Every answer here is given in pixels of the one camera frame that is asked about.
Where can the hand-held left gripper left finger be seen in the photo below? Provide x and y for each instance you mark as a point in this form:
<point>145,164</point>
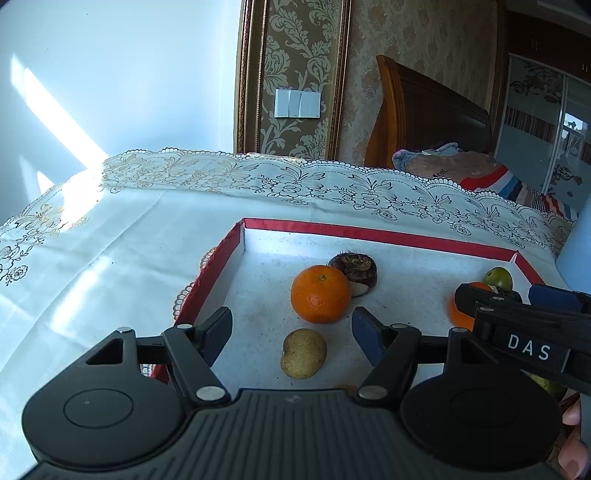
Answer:
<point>220,334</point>

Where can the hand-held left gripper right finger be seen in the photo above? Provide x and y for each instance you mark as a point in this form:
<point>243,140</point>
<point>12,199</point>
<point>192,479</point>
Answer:
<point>367,334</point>

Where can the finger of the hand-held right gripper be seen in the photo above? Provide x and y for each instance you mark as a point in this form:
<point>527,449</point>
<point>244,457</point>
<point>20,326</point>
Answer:
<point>485,300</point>
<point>558,300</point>

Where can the orange mandarin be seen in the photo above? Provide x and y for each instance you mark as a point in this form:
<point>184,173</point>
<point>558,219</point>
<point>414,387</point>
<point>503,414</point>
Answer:
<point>320,294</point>
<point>459,314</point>

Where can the green round fruit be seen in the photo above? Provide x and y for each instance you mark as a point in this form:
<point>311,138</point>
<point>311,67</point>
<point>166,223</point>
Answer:
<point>497,278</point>
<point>549,387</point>

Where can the small tan potato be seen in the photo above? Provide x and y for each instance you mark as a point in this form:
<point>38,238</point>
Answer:
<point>303,353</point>

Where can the red shallow box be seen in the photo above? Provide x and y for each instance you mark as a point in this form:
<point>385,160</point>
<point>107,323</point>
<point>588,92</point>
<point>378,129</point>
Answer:
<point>268,286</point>

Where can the person's right hand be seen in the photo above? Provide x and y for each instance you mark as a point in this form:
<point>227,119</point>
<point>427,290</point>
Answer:
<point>575,457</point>

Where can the white electric kettle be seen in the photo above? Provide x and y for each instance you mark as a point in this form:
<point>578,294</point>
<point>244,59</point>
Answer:
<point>577,254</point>

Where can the dark water chestnut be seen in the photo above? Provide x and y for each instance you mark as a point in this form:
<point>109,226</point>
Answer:
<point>354,267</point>

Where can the white lace tablecloth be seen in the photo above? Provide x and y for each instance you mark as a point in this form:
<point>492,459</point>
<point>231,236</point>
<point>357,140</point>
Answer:
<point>115,258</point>

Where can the colourful bedding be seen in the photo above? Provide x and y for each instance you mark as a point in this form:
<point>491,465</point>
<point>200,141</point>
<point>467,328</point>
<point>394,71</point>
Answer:
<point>466,168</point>

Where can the wardrobe with patterned doors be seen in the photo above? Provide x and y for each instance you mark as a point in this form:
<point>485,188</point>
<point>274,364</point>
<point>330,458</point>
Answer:
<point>535,124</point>

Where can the brown wooden headboard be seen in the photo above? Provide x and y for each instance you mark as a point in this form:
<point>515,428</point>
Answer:
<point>429,115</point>

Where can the brown framed wallpaper panel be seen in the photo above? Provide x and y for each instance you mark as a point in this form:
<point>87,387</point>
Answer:
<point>300,55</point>

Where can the white wall light switch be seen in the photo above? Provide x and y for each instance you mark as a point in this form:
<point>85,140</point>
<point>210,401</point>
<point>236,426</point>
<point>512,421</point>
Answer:
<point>298,103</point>

